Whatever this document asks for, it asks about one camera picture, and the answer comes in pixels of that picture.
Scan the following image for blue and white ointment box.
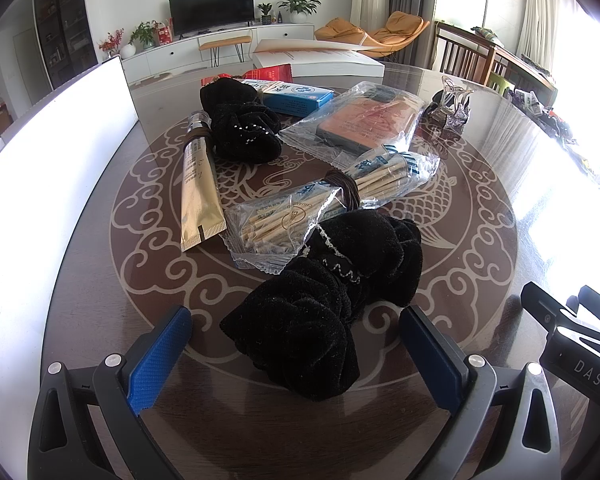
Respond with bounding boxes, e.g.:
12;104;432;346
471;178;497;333
260;80;335;117

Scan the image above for wooden stool with hairpin legs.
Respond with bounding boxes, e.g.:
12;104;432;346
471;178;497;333
198;35;253;67

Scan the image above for clear bag with pink item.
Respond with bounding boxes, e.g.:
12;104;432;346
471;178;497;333
279;81;426;167

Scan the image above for black television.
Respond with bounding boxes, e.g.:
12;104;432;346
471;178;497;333
169;0;257;37

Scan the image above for dark display cabinet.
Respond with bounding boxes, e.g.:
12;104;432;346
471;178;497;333
32;0;101;92

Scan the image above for wooden side table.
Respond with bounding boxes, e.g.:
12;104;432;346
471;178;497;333
490;45;561;106

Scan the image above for flat white box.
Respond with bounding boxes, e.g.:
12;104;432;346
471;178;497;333
252;38;386;81

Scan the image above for leafy plant in white pot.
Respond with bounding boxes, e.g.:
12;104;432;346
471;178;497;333
129;21;158;51

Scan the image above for white TV cabinet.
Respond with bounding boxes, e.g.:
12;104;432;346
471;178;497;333
121;22;316;83

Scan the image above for large green potted plant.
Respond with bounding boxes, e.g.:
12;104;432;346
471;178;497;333
279;0;322;25

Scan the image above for white curtain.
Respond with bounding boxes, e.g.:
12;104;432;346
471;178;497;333
515;0;576;61

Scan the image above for small black velvet scrunchie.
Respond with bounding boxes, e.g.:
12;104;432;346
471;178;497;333
200;77;284;162

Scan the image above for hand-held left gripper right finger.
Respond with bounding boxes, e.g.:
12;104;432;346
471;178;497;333
399;304;561;480

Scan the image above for large black velvet scrunchie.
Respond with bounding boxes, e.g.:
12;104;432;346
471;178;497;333
220;210;424;402

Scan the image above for wooden chair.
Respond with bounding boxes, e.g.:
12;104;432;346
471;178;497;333
434;21;496;83

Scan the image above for clear bag of wooden sticks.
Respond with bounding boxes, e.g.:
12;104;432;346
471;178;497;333
221;142;441;275

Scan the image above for white cardboard box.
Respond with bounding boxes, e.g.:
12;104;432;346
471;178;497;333
0;56;140;466

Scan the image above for red flowers in white vase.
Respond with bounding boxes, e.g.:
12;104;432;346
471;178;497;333
99;29;137;60

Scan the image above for red packet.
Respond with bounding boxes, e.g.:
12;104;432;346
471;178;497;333
201;64;293;87

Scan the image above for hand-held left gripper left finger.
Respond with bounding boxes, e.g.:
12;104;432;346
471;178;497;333
27;305;193;480

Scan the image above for clear hair claw clip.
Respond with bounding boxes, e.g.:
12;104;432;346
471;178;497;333
441;76;476;107

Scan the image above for gold tube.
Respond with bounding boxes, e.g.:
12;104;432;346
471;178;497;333
180;112;229;253

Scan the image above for brown hair tie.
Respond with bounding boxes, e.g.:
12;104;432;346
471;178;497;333
325;170;361;211

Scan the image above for orange lounge chair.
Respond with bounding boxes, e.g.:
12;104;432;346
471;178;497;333
314;10;431;58

